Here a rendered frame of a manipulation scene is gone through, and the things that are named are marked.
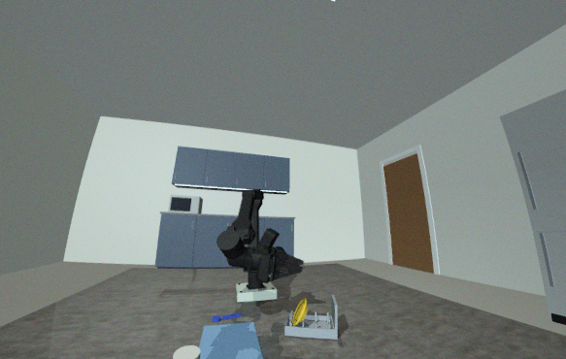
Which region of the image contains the yellow plate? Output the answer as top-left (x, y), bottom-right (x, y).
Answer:
top-left (292, 298), bottom-right (308, 326)

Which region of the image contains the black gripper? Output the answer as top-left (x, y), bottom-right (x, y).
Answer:
top-left (244, 246), bottom-right (303, 283)

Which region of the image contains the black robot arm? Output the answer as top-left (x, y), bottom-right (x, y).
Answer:
top-left (216, 189), bottom-right (280, 290)

